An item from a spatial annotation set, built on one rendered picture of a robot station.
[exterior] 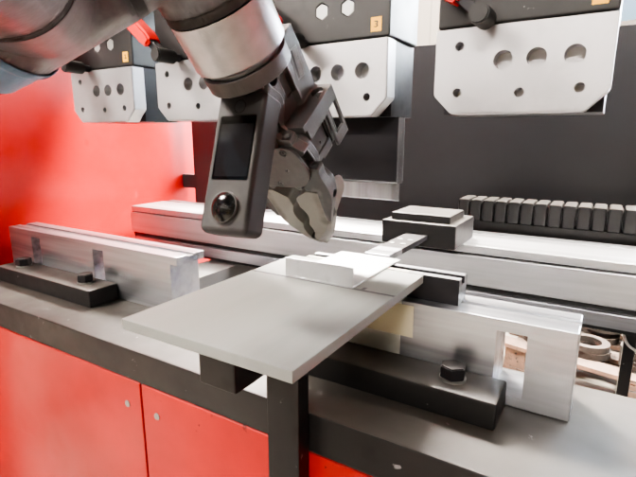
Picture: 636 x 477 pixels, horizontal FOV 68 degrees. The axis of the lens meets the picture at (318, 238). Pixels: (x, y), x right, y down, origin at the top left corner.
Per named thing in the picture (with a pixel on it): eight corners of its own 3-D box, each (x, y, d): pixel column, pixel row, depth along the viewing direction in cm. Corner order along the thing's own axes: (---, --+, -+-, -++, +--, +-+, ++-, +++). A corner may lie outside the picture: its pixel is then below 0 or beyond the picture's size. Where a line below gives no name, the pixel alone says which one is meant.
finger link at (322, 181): (349, 212, 46) (319, 141, 40) (344, 223, 45) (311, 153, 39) (309, 208, 48) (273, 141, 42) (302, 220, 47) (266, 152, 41)
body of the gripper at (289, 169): (353, 134, 46) (309, 16, 38) (318, 199, 42) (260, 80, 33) (289, 134, 50) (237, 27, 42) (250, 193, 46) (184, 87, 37)
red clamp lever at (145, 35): (118, 6, 62) (161, 52, 59) (145, 12, 65) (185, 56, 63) (114, 18, 63) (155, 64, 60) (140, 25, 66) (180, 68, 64)
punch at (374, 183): (321, 196, 60) (321, 118, 58) (328, 194, 61) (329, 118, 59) (396, 202, 55) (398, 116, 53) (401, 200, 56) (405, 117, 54)
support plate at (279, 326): (121, 328, 41) (120, 318, 41) (292, 261, 63) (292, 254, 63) (292, 384, 32) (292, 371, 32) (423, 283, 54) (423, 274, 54)
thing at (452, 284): (306, 278, 63) (306, 256, 62) (318, 273, 65) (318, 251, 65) (457, 306, 52) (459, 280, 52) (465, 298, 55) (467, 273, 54)
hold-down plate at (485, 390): (251, 358, 61) (250, 336, 60) (275, 343, 65) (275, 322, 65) (494, 432, 46) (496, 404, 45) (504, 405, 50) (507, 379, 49)
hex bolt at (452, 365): (435, 380, 49) (436, 366, 49) (443, 369, 52) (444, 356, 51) (462, 387, 48) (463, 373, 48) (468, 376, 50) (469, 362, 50)
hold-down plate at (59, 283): (-2, 280, 94) (-5, 265, 93) (26, 273, 98) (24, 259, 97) (90, 309, 78) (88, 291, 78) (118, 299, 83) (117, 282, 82)
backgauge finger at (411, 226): (336, 262, 65) (336, 226, 64) (405, 230, 86) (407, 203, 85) (420, 275, 59) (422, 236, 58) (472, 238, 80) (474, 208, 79)
